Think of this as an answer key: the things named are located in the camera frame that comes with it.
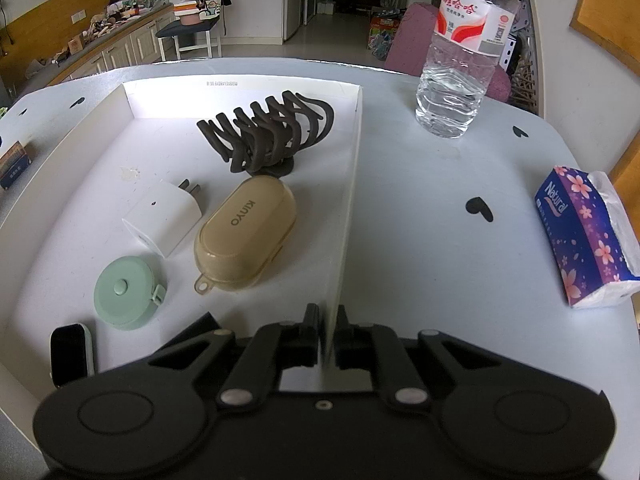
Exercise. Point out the white cardboard tray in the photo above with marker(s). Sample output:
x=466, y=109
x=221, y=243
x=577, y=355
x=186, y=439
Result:
x=66, y=226

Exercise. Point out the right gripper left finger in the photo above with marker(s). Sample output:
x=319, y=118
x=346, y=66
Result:
x=273, y=349

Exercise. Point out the dark brown wavy hair claw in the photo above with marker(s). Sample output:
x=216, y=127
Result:
x=265, y=141

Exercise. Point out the purple tissue pack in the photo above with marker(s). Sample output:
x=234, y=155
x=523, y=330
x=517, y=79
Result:
x=591, y=237

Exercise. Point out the clear water bottle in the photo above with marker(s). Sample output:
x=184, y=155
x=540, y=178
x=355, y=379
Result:
x=450, y=92

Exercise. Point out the colourful card box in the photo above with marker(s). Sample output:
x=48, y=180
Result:
x=13, y=163

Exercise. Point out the white power adapter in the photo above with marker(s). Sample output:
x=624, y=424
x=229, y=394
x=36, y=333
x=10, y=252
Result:
x=164, y=215

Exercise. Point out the mint green round tape measure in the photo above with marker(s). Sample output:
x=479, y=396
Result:
x=127, y=293

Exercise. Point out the pink pot on stool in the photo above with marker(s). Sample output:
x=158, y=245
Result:
x=187, y=12

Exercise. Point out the smartwatch with black screen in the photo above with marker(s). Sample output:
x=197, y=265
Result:
x=71, y=354

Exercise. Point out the beige Kinyo case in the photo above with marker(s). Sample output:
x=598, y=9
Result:
x=239, y=240

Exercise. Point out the small dark stool table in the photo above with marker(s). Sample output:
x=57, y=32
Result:
x=175, y=29

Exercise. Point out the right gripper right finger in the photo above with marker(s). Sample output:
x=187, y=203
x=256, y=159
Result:
x=378, y=350

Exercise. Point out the white cabinet counter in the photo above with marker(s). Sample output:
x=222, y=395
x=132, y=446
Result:
x=134, y=43

